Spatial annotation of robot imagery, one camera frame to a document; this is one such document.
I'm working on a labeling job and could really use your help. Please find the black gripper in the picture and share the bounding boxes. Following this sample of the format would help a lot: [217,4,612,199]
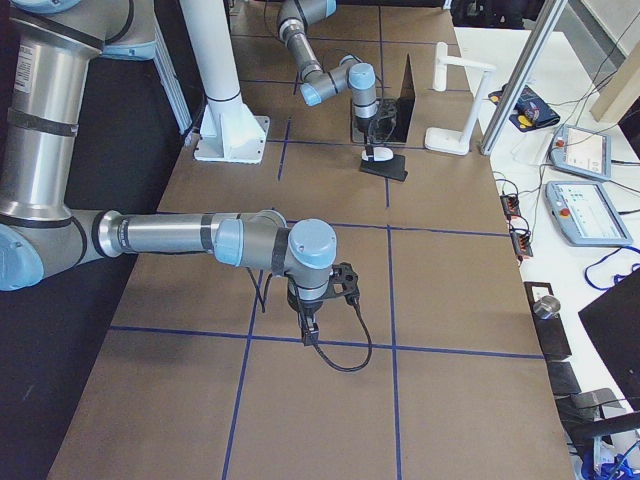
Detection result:
[354,116,377,161]
[287,279,329,346]

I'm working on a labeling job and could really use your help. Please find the white computer mouse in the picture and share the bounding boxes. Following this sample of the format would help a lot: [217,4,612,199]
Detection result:
[365,147,394,162]

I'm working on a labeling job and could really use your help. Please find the grey laptop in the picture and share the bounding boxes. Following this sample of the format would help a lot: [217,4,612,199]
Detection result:
[368,55,415,145]

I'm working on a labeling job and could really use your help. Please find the black mouse pad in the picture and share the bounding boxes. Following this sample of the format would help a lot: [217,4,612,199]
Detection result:
[360,151,408,182]

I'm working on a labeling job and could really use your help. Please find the white desk lamp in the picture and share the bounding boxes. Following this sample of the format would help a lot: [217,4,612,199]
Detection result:
[424,42,496,156]

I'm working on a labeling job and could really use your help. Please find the far black orange connector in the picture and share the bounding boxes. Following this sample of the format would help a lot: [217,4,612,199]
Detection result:
[499,193,521,220]

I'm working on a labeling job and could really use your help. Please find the black orange connector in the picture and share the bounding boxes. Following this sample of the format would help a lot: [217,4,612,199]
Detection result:
[499,193,521,220]
[509,222,533,262]

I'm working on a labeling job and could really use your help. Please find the dark blue space pencil case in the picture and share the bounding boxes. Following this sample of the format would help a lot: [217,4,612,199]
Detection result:
[509,85,560,132]

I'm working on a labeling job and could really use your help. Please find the near black orange connector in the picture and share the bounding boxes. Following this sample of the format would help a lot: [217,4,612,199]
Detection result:
[509,222,533,262]

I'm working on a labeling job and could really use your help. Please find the far teach pendant tablet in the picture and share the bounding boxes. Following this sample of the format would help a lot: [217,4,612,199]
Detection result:
[548,125,611,181]

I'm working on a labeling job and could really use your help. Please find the teach pendant tablet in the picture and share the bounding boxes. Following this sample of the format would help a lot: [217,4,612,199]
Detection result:
[544,181,633,247]
[548,125,611,181]

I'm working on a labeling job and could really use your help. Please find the near teach pendant tablet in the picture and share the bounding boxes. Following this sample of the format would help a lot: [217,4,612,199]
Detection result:
[544,181,633,247]

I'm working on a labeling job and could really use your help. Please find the steel cylinder weight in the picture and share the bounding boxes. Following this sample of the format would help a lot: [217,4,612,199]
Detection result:
[532,295,561,320]

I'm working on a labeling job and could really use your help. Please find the black monitor corner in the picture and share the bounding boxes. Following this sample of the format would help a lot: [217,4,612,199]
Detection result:
[579,271,640,410]

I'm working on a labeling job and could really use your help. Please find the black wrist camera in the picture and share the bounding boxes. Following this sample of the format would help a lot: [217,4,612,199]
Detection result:
[376,99,398,135]
[324,262,360,307]

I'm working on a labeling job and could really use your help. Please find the black camera cable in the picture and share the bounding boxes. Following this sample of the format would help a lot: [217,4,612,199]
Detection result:
[309,297,374,374]

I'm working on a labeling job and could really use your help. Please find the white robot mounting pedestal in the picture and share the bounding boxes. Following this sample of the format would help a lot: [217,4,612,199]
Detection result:
[180,0,270,164]

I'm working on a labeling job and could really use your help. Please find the aluminium frame post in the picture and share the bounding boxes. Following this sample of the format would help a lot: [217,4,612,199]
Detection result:
[479,0,568,156]

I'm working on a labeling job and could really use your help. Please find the blue lanyard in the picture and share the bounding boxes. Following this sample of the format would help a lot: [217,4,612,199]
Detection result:
[584,244,640,291]

